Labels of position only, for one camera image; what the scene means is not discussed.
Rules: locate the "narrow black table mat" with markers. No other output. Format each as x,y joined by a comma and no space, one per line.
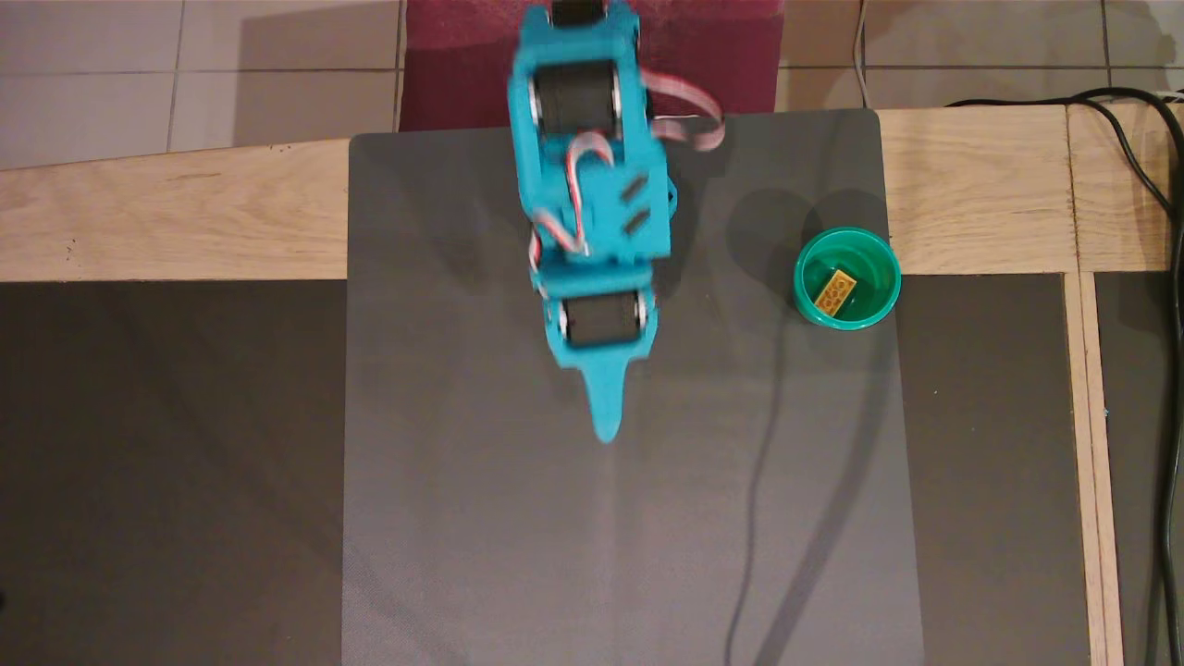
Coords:
1124,462

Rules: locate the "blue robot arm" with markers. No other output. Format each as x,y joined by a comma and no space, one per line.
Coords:
583,194

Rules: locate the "pale yellow lego brick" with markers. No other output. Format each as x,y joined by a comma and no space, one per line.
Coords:
835,293

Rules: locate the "teal plastic cup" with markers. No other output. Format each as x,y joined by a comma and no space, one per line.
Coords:
879,277

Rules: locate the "grey table mat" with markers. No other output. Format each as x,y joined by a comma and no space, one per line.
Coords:
462,416

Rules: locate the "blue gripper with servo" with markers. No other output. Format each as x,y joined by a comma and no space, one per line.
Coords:
601,321

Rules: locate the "large black table mat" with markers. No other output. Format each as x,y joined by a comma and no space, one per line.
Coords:
166,462

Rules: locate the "maroon chair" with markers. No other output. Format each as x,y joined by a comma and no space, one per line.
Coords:
453,65

